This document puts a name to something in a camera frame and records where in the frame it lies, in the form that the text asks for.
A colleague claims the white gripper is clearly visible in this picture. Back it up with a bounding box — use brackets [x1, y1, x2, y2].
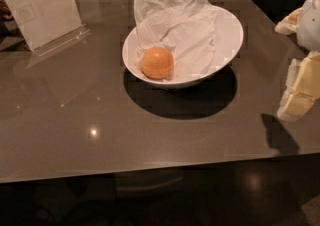
[275, 0, 320, 122]

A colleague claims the orange fruit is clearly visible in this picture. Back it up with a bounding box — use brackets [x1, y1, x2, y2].
[141, 47, 174, 79]

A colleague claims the white ceramic bowl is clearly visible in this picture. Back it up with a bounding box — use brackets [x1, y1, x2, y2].
[122, 4, 243, 89]

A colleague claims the white paper napkin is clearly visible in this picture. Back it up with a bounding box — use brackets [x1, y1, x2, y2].
[134, 0, 217, 82]

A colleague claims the clear acrylic sign holder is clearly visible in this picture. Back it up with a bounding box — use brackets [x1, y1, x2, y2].
[5, 0, 89, 56]

